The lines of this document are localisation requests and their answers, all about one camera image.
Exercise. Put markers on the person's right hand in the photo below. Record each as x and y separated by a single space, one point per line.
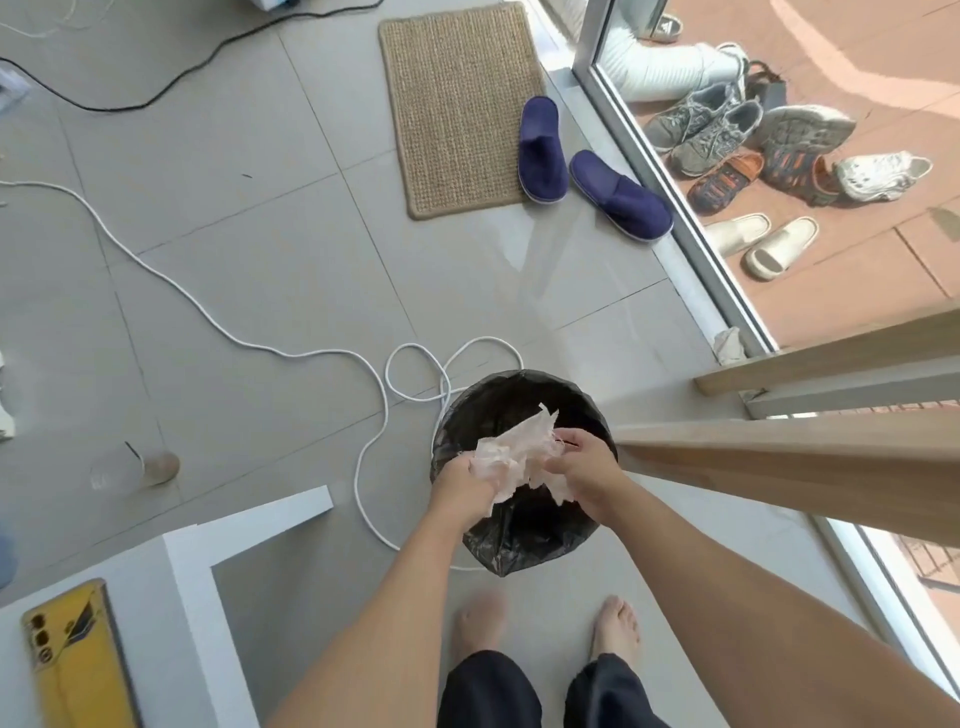
592 472

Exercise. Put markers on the person's left hand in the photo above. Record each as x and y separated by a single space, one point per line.
454 491

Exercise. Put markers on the person's right fingers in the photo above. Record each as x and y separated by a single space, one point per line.
568 442

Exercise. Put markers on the person's left fingers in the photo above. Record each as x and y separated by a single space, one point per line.
478 471

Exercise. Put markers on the clear plastic wrapper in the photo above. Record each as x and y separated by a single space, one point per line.
517 450

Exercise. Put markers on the person's left forearm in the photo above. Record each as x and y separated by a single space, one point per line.
382 622

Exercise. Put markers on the person's right forearm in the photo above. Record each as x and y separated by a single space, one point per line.
735 607

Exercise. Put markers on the bin with black bag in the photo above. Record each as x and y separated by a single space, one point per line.
525 541

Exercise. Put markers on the person's left foot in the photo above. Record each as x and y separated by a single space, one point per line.
480 622

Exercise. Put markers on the person's foot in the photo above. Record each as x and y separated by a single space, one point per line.
480 622
615 626

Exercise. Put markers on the crumpled white cloth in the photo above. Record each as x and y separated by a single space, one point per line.
729 347

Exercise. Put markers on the person's right foot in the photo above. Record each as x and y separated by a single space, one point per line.
615 626

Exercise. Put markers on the black trousers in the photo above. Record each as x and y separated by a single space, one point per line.
487 694

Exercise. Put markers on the blue slipper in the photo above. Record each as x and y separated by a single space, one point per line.
541 154
622 199

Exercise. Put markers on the beige slide sandal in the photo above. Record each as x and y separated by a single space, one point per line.
784 247
739 234

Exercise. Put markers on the orange and black sandal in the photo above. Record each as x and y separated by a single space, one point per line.
802 172
724 186

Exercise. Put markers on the white table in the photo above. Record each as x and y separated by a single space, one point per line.
187 600

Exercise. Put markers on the clear plastic cup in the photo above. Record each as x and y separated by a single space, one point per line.
146 469

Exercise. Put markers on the woven straw doormat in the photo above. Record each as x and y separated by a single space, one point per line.
465 112

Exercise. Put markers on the overturned grey-soled shoe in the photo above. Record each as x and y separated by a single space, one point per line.
806 127

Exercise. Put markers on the white clog shoe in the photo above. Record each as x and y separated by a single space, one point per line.
881 176

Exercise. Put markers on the grey and white sneaker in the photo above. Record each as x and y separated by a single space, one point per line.
666 28

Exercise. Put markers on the yellow smartphone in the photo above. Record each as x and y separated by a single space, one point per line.
75 660

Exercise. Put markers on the clear plastic packaging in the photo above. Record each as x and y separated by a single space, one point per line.
11 88

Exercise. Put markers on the thin wooden rail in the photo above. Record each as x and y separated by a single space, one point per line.
825 352

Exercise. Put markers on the white sliding door frame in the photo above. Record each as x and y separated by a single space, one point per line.
600 45

